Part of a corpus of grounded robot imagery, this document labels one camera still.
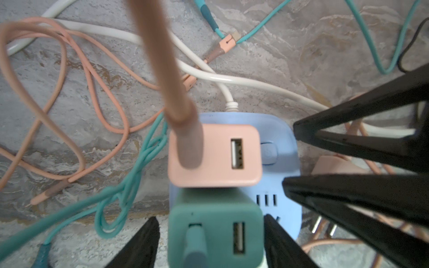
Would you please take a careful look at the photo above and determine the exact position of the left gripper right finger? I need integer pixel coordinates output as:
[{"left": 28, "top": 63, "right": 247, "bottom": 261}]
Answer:
[{"left": 264, "top": 214, "right": 318, "bottom": 268}]

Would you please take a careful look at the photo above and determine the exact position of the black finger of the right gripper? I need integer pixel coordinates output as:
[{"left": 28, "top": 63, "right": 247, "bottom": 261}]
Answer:
[
  {"left": 293, "top": 65, "right": 429, "bottom": 173},
  {"left": 282, "top": 174, "right": 429, "bottom": 268}
]

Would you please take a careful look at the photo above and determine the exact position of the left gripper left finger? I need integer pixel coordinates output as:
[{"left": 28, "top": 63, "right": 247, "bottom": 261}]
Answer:
[{"left": 106, "top": 217, "right": 160, "bottom": 268}]

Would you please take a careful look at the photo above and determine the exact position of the teal green charger plug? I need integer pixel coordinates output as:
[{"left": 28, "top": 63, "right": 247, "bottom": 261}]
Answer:
[{"left": 168, "top": 188, "right": 264, "bottom": 268}]

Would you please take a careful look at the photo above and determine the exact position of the pink charger plug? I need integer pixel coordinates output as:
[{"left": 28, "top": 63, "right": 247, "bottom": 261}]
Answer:
[
  {"left": 311, "top": 156, "right": 369, "bottom": 175},
  {"left": 168, "top": 124, "right": 263, "bottom": 188}
]

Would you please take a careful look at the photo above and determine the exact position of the blue power strip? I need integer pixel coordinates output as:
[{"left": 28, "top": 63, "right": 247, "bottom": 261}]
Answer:
[{"left": 200, "top": 112, "right": 302, "bottom": 240}]

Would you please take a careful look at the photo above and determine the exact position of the teal cable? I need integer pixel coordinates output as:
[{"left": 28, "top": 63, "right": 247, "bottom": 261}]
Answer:
[{"left": 0, "top": 113, "right": 170, "bottom": 268}]

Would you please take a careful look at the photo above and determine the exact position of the orange pink cable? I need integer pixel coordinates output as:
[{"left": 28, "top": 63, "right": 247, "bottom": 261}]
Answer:
[{"left": 0, "top": 0, "right": 205, "bottom": 205}]

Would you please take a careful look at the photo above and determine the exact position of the white power cord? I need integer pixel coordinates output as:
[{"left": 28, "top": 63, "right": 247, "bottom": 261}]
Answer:
[{"left": 6, "top": 0, "right": 416, "bottom": 138}]

